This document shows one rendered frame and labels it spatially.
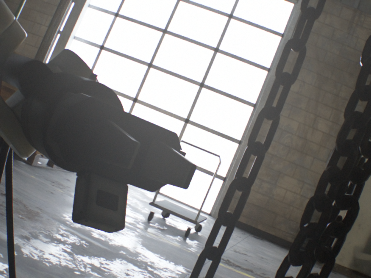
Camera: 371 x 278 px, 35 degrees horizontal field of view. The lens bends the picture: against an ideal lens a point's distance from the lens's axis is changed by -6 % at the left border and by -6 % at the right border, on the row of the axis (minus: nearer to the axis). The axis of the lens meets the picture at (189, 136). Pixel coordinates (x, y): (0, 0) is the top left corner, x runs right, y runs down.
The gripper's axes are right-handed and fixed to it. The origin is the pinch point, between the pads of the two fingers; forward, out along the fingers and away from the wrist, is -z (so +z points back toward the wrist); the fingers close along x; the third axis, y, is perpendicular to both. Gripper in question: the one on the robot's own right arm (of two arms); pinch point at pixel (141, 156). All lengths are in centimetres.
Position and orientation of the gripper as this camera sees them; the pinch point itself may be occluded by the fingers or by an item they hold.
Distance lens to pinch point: 47.8
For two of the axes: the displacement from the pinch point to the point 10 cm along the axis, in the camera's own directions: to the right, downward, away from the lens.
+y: 3.8, -9.2, 0.1
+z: -5.5, -2.2, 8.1
